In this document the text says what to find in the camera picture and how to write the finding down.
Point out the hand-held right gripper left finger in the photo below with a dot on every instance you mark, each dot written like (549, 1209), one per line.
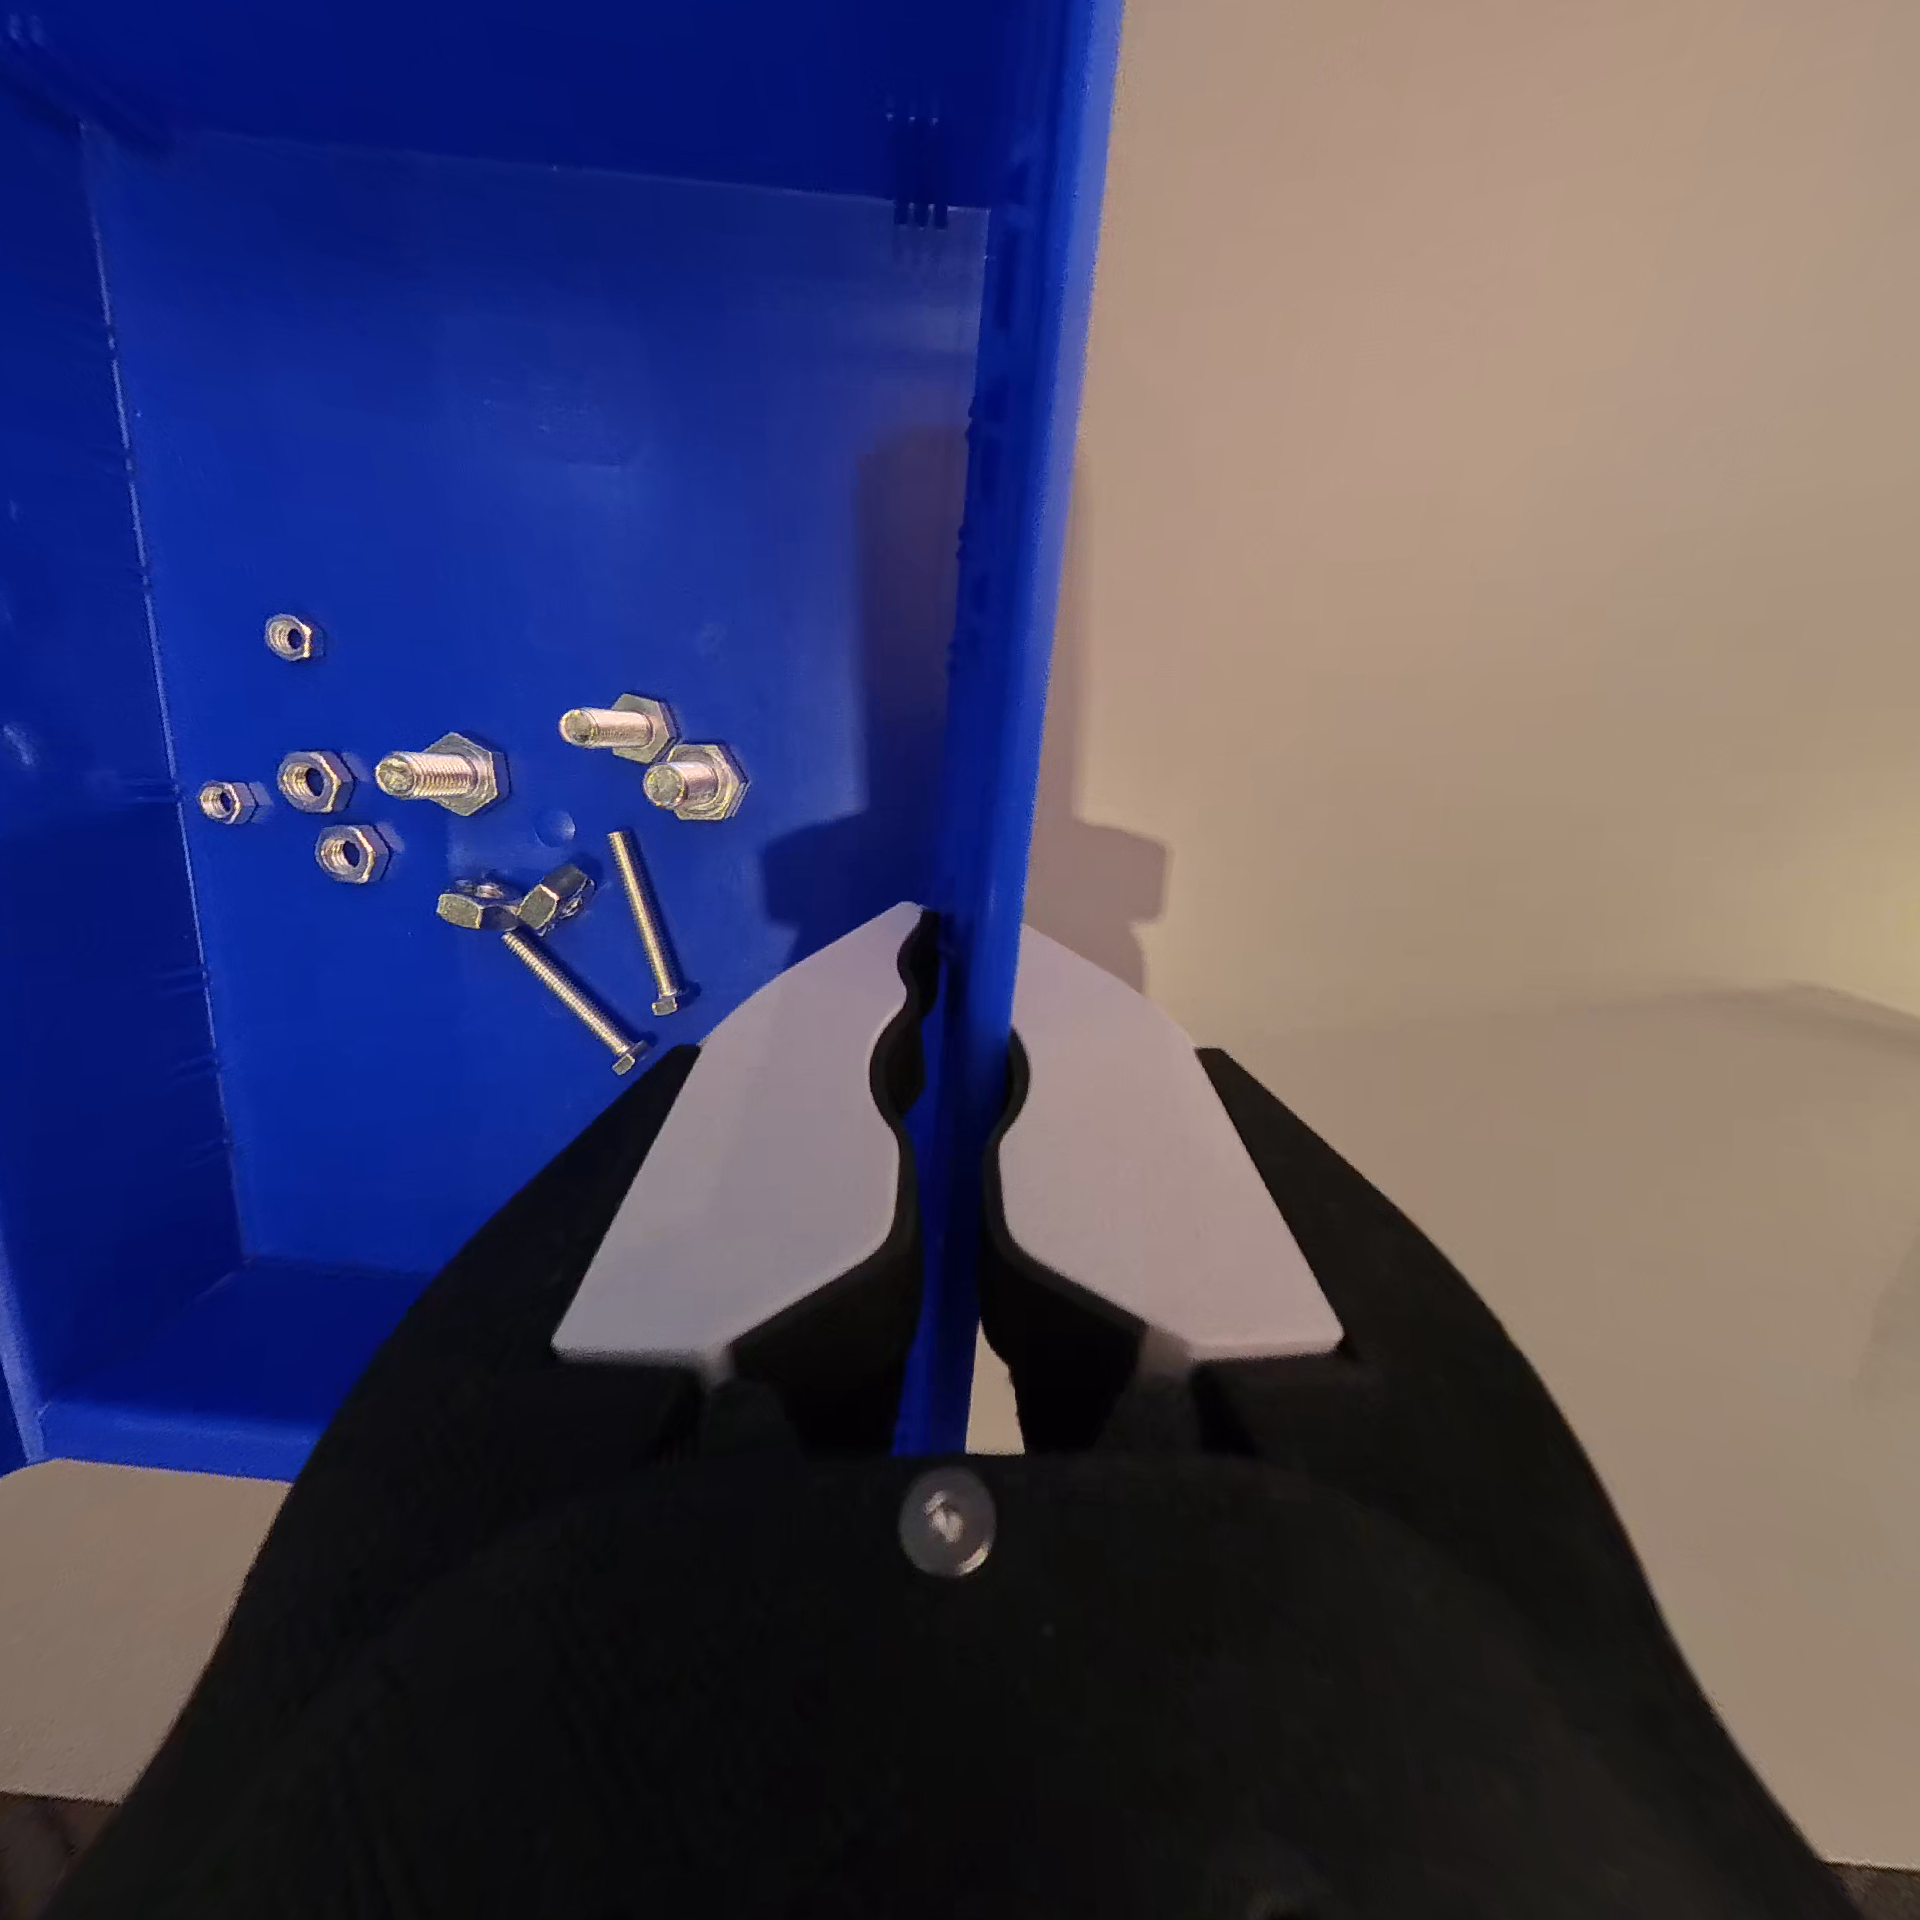
(750, 1185)

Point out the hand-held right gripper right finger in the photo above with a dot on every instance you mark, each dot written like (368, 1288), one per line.
(1153, 1200)

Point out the blue plastic bin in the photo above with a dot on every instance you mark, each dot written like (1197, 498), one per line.
(524, 375)

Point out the thin long steel bolt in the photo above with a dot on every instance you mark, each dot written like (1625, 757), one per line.
(648, 931)
(574, 998)

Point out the yellowish steel nut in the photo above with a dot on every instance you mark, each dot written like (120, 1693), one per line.
(478, 907)
(555, 896)

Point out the thick short steel bolt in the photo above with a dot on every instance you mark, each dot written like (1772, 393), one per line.
(451, 773)
(697, 785)
(619, 729)

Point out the medium steel nut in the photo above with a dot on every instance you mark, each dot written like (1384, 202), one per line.
(354, 852)
(315, 781)

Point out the small steel nut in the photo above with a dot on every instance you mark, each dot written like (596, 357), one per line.
(227, 803)
(291, 635)

